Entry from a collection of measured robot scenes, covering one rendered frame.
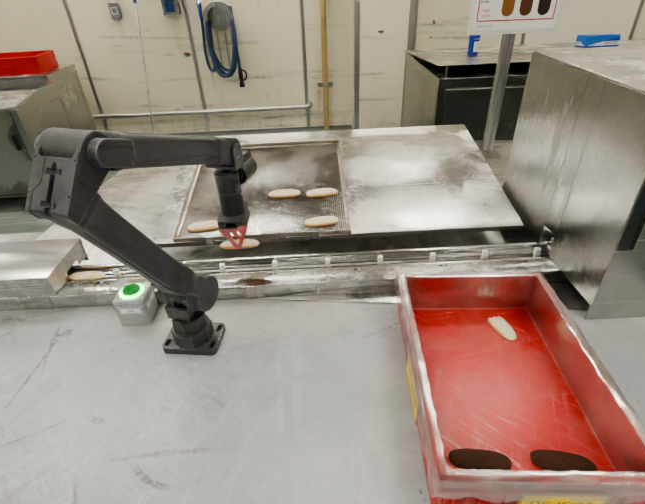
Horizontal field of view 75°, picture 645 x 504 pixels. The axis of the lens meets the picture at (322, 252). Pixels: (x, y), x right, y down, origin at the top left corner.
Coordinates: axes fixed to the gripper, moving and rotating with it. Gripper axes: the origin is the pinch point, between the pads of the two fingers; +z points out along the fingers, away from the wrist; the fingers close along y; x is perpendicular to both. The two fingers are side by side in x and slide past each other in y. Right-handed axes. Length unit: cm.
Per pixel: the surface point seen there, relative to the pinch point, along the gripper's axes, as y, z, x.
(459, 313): -19, 11, -52
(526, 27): 81, -35, -102
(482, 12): 83, -41, -85
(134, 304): -17.1, 4.4, 22.5
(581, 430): -50, 11, -64
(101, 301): -9.5, 9.2, 34.7
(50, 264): -3.8, 1.0, 46.9
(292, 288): -9.8, 8.4, -13.2
